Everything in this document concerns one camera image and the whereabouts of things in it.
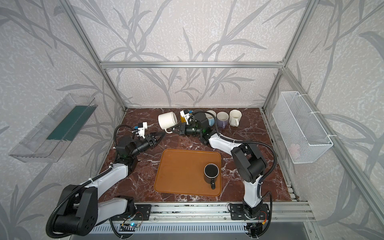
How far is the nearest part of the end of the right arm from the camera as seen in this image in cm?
69

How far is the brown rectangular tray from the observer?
822 millimetres

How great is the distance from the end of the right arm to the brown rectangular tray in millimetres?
198
